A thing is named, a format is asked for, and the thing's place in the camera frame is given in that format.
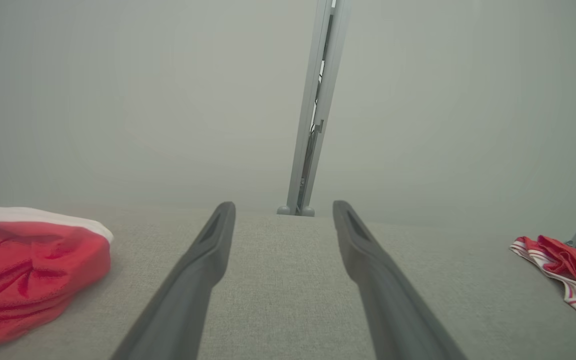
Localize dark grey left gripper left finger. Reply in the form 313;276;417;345
110;201;236;360

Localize grey metal partition post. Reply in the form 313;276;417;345
285;0;351;216

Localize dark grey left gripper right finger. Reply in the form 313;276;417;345
333;200;469;360

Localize red shorts white waistband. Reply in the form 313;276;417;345
0;206;114;347

